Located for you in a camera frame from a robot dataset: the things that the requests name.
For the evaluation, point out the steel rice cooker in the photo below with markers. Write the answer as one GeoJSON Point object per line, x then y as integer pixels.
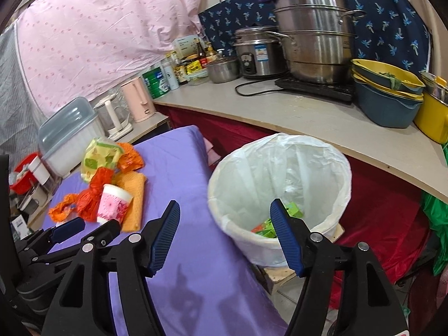
{"type": "Point", "coordinates": [255, 49]}

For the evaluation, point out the glass kettle white base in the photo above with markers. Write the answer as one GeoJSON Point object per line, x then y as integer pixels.
{"type": "Point", "coordinates": [110, 117]}

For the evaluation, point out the blue plastic basin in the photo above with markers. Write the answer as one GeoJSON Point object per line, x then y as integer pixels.
{"type": "Point", "coordinates": [381, 112]}

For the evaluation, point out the dark sauce bottle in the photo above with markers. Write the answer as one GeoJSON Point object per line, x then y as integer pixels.
{"type": "Point", "coordinates": [200, 50]}

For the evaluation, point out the red-orange plastic bag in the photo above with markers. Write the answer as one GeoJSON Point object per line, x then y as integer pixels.
{"type": "Point", "coordinates": [92, 196]}

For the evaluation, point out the green plastic bag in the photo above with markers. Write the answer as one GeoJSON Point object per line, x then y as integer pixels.
{"type": "Point", "coordinates": [439, 217]}

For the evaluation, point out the orange plastic wrapper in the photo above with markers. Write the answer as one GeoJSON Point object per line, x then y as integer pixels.
{"type": "Point", "coordinates": [63, 210]}

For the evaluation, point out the yellow pot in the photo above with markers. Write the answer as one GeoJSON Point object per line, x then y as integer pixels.
{"type": "Point", "coordinates": [432, 119]}

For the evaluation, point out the pale carton box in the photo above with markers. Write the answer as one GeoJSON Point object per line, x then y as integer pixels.
{"type": "Point", "coordinates": [185, 45]}

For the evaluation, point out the steel bowl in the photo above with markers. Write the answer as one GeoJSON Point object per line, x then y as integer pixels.
{"type": "Point", "coordinates": [437, 89]}

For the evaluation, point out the pink dotted cloth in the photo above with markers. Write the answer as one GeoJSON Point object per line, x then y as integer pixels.
{"type": "Point", "coordinates": [98, 35]}

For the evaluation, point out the small steel pot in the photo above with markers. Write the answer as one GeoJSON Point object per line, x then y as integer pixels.
{"type": "Point", "coordinates": [222, 71]}

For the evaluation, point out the black induction cooktop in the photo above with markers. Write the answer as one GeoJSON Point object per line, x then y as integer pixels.
{"type": "Point", "coordinates": [315, 89]}

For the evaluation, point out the orange textured bag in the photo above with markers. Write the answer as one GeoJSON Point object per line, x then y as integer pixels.
{"type": "Point", "coordinates": [131, 157]}

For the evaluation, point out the green carton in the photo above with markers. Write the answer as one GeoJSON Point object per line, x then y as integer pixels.
{"type": "Point", "coordinates": [294, 210]}

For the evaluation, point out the purple table cloth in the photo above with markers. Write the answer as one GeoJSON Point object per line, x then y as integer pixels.
{"type": "Point", "coordinates": [196, 189]}

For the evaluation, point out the green leafy vegetable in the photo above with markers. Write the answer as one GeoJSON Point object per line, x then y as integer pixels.
{"type": "Point", "coordinates": [395, 82]}

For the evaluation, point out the red cloth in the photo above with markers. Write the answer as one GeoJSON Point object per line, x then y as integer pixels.
{"type": "Point", "coordinates": [378, 217]}

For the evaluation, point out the grey mesh cloth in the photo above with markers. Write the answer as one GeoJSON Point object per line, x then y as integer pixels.
{"type": "Point", "coordinates": [14, 94]}

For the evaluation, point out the red container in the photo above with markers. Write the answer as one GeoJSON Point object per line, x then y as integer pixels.
{"type": "Point", "coordinates": [21, 178]}

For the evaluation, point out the green orange packet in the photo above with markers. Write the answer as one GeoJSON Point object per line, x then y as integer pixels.
{"type": "Point", "coordinates": [264, 230]}

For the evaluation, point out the green tin can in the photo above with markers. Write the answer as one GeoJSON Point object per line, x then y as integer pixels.
{"type": "Point", "coordinates": [155, 84]}

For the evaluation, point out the wooden board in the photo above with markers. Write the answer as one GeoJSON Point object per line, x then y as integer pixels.
{"type": "Point", "coordinates": [276, 276]}

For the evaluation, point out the clear food container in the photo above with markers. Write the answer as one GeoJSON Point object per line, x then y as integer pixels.
{"type": "Point", "coordinates": [198, 78]}

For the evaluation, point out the labelled sauce bottle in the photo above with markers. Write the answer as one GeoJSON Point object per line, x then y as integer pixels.
{"type": "Point", "coordinates": [181, 75]}

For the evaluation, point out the pink floral paper cup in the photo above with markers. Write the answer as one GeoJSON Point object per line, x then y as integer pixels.
{"type": "Point", "coordinates": [112, 204]}

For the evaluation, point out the amber bottle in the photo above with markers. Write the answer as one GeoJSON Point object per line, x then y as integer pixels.
{"type": "Point", "coordinates": [211, 55]}

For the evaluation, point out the yellow-rimmed basin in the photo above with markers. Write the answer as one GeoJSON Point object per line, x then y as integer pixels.
{"type": "Point", "coordinates": [385, 92]}
{"type": "Point", "coordinates": [364, 65]}

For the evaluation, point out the wooden side table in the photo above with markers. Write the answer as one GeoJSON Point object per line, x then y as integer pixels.
{"type": "Point", "coordinates": [154, 126]}

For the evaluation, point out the large steel steamer pot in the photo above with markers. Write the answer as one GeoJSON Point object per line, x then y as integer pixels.
{"type": "Point", "coordinates": [315, 42]}

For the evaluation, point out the yellow-green snack bag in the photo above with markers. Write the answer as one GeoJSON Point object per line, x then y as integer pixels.
{"type": "Point", "coordinates": [98, 157]}

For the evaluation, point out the navy printed cloth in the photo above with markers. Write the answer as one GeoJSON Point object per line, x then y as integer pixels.
{"type": "Point", "coordinates": [385, 14]}

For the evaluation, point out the white lined trash bin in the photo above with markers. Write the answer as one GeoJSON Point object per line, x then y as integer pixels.
{"type": "Point", "coordinates": [245, 168]}

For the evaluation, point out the pink electric kettle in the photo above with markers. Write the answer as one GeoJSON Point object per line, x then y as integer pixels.
{"type": "Point", "coordinates": [138, 99]}

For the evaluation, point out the orange ribbed cloth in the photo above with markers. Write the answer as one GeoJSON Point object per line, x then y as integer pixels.
{"type": "Point", "coordinates": [134, 203]}

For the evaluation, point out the yellow packet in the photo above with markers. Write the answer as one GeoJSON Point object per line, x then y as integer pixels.
{"type": "Point", "coordinates": [194, 67]}

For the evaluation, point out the light pink cloth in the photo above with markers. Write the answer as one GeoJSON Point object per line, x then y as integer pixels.
{"type": "Point", "coordinates": [210, 152]}

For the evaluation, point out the white bottle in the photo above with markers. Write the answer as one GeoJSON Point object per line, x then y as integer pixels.
{"type": "Point", "coordinates": [171, 77]}

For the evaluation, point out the plastic storage box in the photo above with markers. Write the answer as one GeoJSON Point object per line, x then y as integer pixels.
{"type": "Point", "coordinates": [66, 140]}

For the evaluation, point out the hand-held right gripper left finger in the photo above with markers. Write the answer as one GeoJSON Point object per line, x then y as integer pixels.
{"type": "Point", "coordinates": [164, 238]}

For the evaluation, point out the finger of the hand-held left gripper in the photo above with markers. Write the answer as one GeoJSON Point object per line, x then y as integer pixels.
{"type": "Point", "coordinates": [108, 229]}
{"type": "Point", "coordinates": [70, 228]}

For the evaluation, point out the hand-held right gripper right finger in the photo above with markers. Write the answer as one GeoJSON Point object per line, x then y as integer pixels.
{"type": "Point", "coordinates": [285, 238]}

